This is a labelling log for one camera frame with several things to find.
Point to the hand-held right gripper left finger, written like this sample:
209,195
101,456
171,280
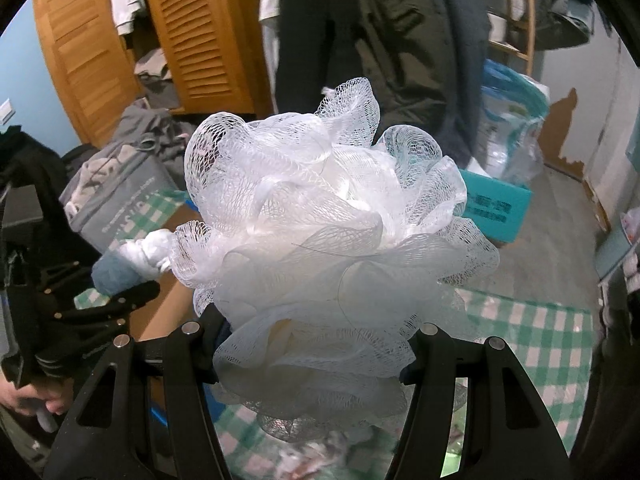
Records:
190,360

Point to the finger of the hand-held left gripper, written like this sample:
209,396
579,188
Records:
100,305
75,350

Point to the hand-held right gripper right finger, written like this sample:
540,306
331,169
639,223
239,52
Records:
430,360

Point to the white mesh bath loofah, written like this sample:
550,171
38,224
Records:
320,240

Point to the person's left hand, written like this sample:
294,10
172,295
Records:
35,395

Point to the blue rolled towel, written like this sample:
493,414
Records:
112,277

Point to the white sock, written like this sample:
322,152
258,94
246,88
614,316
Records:
150,252

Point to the green checked tablecloth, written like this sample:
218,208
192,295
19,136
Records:
525,340

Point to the grey tote bag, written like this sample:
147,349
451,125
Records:
125,185

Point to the teal cardboard box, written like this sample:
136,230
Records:
500,210

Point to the light blue container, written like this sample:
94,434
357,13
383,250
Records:
617,255

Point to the grey clothes pile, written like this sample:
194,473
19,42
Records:
155,75

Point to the blue and white plastic bag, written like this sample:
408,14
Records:
515,120

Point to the wooden louvered wardrobe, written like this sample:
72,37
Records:
200,25

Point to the dark blue hanging coat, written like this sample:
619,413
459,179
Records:
465,60

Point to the olive hanging jacket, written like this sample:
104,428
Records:
400,45

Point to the white hanging garment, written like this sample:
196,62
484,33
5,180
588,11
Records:
270,10

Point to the black hanging pants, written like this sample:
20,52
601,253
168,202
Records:
310,35

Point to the wooden shelf rack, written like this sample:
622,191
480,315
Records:
525,10

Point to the white wall switch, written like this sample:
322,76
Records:
6,111

